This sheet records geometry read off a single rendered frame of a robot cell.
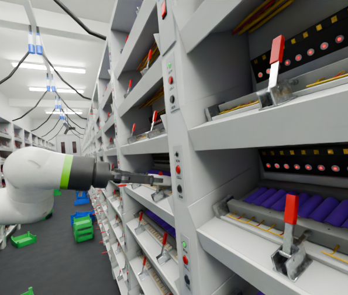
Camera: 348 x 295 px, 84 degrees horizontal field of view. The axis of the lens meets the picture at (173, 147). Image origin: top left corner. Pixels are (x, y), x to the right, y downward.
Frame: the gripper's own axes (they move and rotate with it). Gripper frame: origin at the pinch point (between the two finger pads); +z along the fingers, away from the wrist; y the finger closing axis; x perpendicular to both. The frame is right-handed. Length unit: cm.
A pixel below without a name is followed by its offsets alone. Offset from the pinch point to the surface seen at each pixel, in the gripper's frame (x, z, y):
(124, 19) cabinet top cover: 74, -15, -34
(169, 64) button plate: 26.8, -10.0, 21.2
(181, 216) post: -6.5, -2.1, 19.9
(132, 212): -21.5, 5.3, -44.3
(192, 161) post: 6.0, -4.2, 25.4
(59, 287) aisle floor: -103, -22, -130
